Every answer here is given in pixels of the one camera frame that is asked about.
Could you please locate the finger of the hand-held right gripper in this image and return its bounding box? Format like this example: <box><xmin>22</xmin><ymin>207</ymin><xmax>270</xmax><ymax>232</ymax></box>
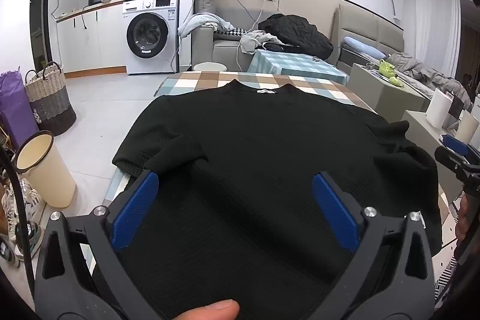
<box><xmin>439</xmin><ymin>134</ymin><xmax>480</xmax><ymax>156</ymax></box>
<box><xmin>434</xmin><ymin>147</ymin><xmax>474</xmax><ymax>176</ymax></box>

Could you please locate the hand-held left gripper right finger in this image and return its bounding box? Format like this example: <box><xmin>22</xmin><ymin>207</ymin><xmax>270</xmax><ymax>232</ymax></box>
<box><xmin>300</xmin><ymin>171</ymin><xmax>436</xmax><ymax>320</ymax></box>

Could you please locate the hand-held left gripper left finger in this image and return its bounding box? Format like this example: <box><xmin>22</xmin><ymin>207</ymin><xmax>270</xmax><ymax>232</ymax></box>
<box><xmin>34</xmin><ymin>170</ymin><xmax>166</xmax><ymax>320</ymax></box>

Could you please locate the black knit sweater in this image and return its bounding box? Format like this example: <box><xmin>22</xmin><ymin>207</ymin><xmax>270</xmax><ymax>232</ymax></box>
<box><xmin>112</xmin><ymin>79</ymin><xmax>443</xmax><ymax>320</ymax></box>

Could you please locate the person's right hand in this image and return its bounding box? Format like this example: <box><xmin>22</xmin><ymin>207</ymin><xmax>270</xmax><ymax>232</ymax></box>
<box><xmin>455</xmin><ymin>194</ymin><xmax>472</xmax><ymax>244</ymax></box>

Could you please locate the person's left hand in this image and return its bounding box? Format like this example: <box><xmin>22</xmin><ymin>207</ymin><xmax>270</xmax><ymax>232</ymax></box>
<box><xmin>173</xmin><ymin>299</ymin><xmax>241</xmax><ymax>320</ymax></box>

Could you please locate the white cylinder container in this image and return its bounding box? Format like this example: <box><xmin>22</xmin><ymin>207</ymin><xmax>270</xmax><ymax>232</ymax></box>
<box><xmin>457</xmin><ymin>110</ymin><xmax>480</xmax><ymax>149</ymax></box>

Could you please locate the grey low cabinet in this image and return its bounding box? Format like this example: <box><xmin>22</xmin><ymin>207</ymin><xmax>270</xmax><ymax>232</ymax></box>
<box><xmin>403</xmin><ymin>110</ymin><xmax>466</xmax><ymax>201</ymax></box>

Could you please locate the white paper towel roll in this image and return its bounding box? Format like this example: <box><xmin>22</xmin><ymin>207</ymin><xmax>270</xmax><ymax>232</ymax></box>
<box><xmin>425</xmin><ymin>88</ymin><xmax>457</xmax><ymax>129</ymax></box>

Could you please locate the grey bed blanket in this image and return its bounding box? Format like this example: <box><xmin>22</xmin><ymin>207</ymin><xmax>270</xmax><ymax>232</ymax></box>
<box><xmin>386</xmin><ymin>53</ymin><xmax>474</xmax><ymax>104</ymax></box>

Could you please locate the grey nightstand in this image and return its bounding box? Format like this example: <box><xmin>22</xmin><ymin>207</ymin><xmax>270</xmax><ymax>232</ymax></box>
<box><xmin>347</xmin><ymin>63</ymin><xmax>432</xmax><ymax>117</ymax></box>

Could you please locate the cream trash bin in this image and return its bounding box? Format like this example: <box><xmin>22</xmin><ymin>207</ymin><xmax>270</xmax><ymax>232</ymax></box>
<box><xmin>13</xmin><ymin>130</ymin><xmax>77</xmax><ymax>209</ymax></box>

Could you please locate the green toy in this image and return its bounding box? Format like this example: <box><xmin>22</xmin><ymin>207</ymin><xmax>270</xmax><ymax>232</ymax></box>
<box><xmin>379</xmin><ymin>58</ymin><xmax>404</xmax><ymax>87</ymax></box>

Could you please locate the white striped sneaker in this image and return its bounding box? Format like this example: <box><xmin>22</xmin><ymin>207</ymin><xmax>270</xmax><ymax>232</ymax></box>
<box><xmin>2</xmin><ymin>178</ymin><xmax>46</xmax><ymax>228</ymax></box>

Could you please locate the white green sneaker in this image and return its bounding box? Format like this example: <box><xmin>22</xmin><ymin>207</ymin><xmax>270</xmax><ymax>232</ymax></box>
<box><xmin>0</xmin><ymin>223</ymin><xmax>43</xmax><ymax>268</ymax></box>

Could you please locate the white curtain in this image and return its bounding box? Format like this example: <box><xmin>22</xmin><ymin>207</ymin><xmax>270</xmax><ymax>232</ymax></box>
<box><xmin>412</xmin><ymin>0</ymin><xmax>463</xmax><ymax>81</ymax></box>

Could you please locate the blue pillow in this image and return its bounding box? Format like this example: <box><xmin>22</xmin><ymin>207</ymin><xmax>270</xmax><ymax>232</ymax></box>
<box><xmin>343</xmin><ymin>36</ymin><xmax>387</xmax><ymax>60</ymax></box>

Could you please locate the woven laundry basket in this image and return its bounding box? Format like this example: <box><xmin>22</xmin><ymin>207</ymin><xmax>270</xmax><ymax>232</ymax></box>
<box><xmin>25</xmin><ymin>61</ymin><xmax>77</xmax><ymax>137</ymax></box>

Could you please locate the beige bed headboard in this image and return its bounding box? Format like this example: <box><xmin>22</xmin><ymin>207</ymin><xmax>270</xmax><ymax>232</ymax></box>
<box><xmin>332</xmin><ymin>3</ymin><xmax>405</xmax><ymax>55</ymax></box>

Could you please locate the teal plaid small table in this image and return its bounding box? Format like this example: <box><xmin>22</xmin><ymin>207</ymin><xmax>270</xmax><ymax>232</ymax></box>
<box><xmin>247</xmin><ymin>49</ymin><xmax>348</xmax><ymax>87</ymax></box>

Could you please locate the plaid tablecloth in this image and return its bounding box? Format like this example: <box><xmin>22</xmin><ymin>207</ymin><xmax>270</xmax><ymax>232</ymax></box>
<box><xmin>101</xmin><ymin>70</ymin><xmax>463</xmax><ymax>261</ymax></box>

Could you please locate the purple bag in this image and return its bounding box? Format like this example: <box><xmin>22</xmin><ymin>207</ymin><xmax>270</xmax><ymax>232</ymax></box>
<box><xmin>0</xmin><ymin>67</ymin><xmax>40</xmax><ymax>150</ymax></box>

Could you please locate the white round stool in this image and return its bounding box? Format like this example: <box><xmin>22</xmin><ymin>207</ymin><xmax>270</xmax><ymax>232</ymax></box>
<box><xmin>195</xmin><ymin>61</ymin><xmax>227</xmax><ymax>73</ymax></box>

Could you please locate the white kitchen cabinet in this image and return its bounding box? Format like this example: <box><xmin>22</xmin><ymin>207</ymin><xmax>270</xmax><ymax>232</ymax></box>
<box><xmin>56</xmin><ymin>0</ymin><xmax>181</xmax><ymax>79</ymax></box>

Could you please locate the white washing machine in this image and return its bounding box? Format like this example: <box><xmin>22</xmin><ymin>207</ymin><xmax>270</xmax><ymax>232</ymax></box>
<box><xmin>122</xmin><ymin>0</ymin><xmax>180</xmax><ymax>75</ymax></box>

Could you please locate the black jacket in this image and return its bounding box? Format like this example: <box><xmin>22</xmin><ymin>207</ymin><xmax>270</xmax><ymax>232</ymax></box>
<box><xmin>258</xmin><ymin>13</ymin><xmax>334</xmax><ymax>59</ymax></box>

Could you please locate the grey garment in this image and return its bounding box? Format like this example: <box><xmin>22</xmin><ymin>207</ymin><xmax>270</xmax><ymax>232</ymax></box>
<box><xmin>240</xmin><ymin>29</ymin><xmax>281</xmax><ymax>55</ymax></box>

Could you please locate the light grey blanket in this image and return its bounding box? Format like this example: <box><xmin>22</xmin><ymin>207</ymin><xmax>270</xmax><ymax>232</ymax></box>
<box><xmin>177</xmin><ymin>13</ymin><xmax>233</xmax><ymax>40</ymax></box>

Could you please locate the houndstooth cushion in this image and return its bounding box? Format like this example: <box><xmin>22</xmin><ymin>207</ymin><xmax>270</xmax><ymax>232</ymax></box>
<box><xmin>214</xmin><ymin>28</ymin><xmax>249</xmax><ymax>41</ymax></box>

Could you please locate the black cable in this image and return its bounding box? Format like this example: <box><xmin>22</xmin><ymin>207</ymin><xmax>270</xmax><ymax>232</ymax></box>
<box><xmin>0</xmin><ymin>147</ymin><xmax>37</xmax><ymax>307</ymax></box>

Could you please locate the white charger cable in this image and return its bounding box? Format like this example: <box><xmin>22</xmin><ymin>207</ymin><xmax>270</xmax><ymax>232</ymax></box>
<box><xmin>235</xmin><ymin>1</ymin><xmax>281</xmax><ymax>72</ymax></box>

